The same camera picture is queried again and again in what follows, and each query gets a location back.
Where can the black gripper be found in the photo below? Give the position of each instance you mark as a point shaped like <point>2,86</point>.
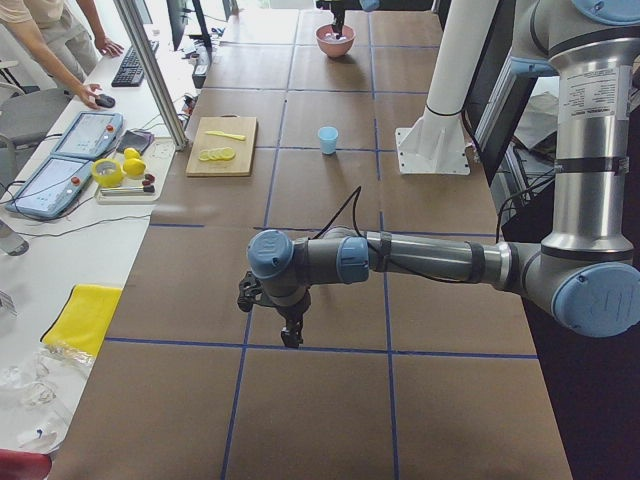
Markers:
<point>292,313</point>
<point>339,15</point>

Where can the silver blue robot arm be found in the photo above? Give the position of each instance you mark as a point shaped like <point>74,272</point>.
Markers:
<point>365,5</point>
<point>581,272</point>

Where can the clear ice cubes pile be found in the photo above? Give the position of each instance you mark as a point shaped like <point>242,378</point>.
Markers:
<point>329,38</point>

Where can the light blue cup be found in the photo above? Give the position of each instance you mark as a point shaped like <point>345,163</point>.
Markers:
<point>327,137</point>

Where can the person's other hand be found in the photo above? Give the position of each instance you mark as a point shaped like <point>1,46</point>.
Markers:
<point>108,47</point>

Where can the person's hand on mouse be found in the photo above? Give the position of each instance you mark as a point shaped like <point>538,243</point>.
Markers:
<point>88,93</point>

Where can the pink bowl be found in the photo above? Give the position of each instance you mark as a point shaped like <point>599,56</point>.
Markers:
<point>330,44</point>

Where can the black monitor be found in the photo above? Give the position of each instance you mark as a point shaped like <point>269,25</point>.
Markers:
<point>178,13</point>

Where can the yellow plastic knife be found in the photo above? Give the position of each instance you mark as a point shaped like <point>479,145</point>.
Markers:
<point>222,134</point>

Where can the wooden cutting board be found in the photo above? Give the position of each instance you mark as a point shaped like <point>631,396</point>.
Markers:
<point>241,165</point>

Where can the lemon slices row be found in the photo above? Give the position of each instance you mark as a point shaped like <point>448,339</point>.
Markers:
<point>217,154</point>

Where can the yellow cloth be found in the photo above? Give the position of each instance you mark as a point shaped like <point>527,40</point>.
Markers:
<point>84,319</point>

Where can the white tray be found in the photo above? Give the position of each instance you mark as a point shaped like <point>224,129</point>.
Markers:
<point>145,189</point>

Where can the black keyboard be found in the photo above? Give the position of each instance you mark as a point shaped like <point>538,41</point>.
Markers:
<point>130,72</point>

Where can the yellow lemon front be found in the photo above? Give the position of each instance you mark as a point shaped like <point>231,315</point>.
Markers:
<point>134,167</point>

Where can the yellow lemon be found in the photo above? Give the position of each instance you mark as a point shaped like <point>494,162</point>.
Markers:
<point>134,167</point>
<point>131,153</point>

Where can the dark wallet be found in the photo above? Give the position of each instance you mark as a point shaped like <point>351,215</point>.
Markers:
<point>139,140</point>

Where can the yellow lemon back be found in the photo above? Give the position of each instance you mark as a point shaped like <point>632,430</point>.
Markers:
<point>131,153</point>

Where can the yellow tape roll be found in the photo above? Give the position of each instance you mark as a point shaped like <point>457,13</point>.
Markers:
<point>107,173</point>

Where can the black computer mouse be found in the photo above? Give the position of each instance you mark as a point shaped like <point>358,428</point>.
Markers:
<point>105,101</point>

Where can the clear plastic bags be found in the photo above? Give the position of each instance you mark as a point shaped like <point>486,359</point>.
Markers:
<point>39,398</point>

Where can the upper teach pendant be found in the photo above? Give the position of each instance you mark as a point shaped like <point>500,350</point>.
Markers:
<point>90,135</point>

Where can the teach pendant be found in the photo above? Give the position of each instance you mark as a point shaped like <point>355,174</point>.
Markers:
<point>90,135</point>
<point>52,187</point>

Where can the lower teach pendant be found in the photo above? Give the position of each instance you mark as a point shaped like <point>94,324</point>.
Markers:
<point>52,187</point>

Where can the person in beige clothes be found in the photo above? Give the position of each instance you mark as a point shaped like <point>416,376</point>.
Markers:
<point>55,38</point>

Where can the grey office chair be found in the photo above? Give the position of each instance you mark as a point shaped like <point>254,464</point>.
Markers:
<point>27,116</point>

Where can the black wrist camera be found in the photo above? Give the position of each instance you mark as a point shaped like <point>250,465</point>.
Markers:
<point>250,292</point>

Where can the white camera mast with base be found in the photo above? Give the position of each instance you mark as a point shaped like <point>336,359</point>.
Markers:
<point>435,144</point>

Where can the aluminium frame post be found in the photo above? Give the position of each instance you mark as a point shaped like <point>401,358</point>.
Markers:
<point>134,28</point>

